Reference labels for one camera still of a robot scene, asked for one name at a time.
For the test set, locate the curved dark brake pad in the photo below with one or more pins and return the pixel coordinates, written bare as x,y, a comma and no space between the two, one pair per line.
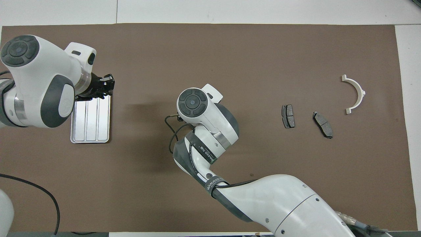
323,124

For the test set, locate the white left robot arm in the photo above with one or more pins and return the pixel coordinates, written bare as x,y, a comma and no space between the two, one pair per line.
49,65

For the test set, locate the silver metal tray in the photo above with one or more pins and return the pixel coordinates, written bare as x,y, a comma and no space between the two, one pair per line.
98,125

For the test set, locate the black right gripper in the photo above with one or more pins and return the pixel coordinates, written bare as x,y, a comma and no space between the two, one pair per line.
180,118

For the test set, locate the brown table mat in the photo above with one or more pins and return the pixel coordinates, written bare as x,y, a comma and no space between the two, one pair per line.
131,184

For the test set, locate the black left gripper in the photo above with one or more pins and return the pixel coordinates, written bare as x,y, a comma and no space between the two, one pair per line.
92,87

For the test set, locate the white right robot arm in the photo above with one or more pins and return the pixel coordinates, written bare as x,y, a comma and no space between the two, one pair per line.
279,204

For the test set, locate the white semicircular plastic bracket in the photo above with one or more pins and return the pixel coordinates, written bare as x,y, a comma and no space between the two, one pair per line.
344,78

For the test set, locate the rectangular dark brake pad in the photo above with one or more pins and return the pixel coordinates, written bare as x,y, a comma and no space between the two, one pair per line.
288,116

